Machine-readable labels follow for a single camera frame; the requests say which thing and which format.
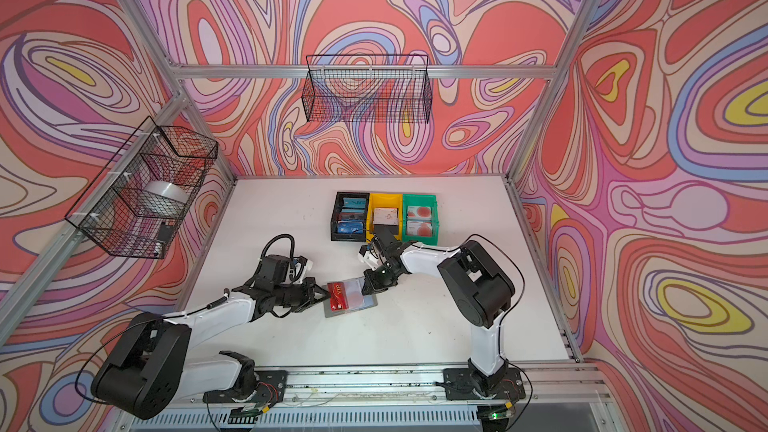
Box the white roll in basket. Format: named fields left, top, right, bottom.
left=139, top=180, right=189, bottom=218

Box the aluminium frame post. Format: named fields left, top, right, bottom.
left=506, top=0, right=625, bottom=184

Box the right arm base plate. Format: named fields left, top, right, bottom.
left=438, top=365, right=527, bottom=403

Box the black plastic bin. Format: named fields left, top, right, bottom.
left=330, top=191, right=370, bottom=242

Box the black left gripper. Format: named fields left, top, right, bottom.
left=270, top=278, right=331, bottom=312

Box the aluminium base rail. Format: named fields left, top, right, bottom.
left=109, top=361, right=628, bottom=431

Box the red VIP card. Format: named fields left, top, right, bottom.
left=328, top=282, right=350, bottom=312

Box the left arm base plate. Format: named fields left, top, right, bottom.
left=203, top=369, right=288, bottom=406

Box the green plastic bin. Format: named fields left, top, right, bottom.
left=402, top=194, right=440, bottom=245

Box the blue VIP card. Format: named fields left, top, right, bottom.
left=336, top=220, right=365, bottom=235

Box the grey leather card holder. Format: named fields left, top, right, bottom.
left=324, top=277, right=377, bottom=318

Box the wire basket on back wall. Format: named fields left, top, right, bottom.
left=301, top=53, right=433, bottom=124

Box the wire basket on left wall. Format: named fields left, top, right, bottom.
left=65, top=117, right=219, bottom=260

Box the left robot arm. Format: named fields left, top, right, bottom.
left=90, top=255, right=331, bottom=419

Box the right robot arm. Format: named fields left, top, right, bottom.
left=358, top=232, right=516, bottom=398

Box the april card stack far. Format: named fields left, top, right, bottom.
left=407, top=205, right=433, bottom=221

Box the wire basket on wall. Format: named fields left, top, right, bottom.
left=301, top=53, right=433, bottom=124
left=65, top=117, right=219, bottom=260

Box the yellow plastic bin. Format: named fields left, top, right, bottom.
left=365, top=193, right=404, bottom=241

